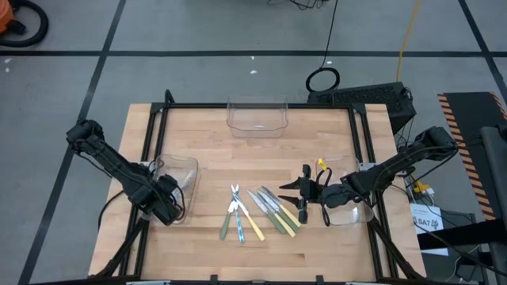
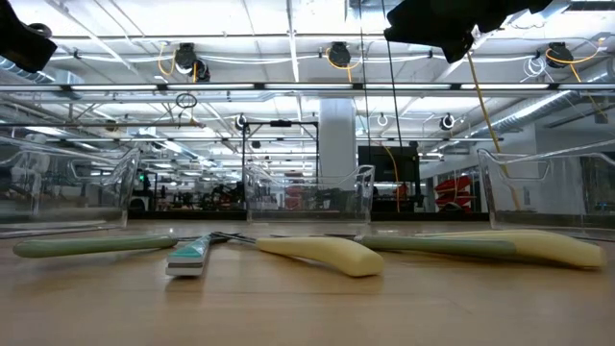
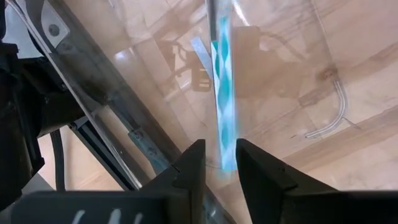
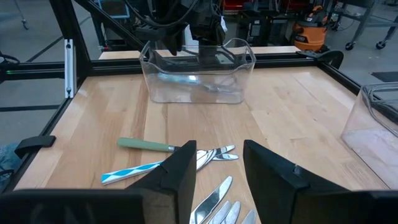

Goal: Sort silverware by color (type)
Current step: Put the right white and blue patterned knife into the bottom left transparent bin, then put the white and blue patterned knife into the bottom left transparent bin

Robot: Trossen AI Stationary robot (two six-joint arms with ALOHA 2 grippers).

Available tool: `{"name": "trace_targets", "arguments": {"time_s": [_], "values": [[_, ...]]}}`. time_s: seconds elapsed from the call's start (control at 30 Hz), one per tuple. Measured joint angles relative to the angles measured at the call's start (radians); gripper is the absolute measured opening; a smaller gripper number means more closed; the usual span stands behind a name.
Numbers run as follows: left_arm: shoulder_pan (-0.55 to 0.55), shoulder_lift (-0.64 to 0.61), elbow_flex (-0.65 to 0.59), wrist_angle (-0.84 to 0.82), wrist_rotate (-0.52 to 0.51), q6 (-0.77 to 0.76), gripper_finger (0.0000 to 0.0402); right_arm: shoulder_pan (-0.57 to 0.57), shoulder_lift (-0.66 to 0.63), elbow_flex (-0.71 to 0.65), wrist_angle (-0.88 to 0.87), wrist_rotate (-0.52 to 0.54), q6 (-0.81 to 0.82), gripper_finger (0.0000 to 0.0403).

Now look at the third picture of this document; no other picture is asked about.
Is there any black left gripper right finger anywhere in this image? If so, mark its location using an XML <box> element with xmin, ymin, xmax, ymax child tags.
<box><xmin>235</xmin><ymin>138</ymin><xmax>337</xmax><ymax>224</ymax></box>

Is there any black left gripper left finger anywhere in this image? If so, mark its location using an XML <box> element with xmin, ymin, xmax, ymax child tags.
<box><xmin>140</xmin><ymin>139</ymin><xmax>206</xmax><ymax>224</ymax></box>

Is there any teal patterned handle knife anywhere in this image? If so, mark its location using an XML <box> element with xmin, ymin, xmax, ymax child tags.
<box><xmin>207</xmin><ymin>0</ymin><xmax>239</xmax><ymax>171</ymax></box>

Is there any clear plastic bin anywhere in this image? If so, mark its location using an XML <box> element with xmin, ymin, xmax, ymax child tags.
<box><xmin>6</xmin><ymin>0</ymin><xmax>398</xmax><ymax>224</ymax></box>

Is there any black metal table frame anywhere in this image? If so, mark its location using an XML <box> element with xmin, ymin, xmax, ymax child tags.
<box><xmin>39</xmin><ymin>0</ymin><xmax>142</xmax><ymax>191</ymax></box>

